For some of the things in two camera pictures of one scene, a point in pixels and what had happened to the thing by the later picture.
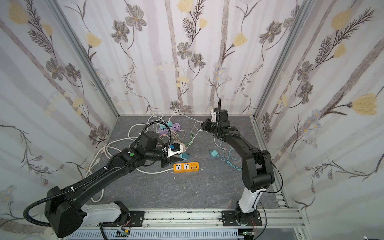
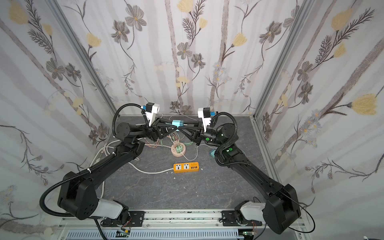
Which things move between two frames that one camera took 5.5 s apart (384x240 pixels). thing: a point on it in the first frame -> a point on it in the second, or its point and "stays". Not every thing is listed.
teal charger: (214, 153) stays
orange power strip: (185, 167) stays
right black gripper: (221, 117) -> (202, 133)
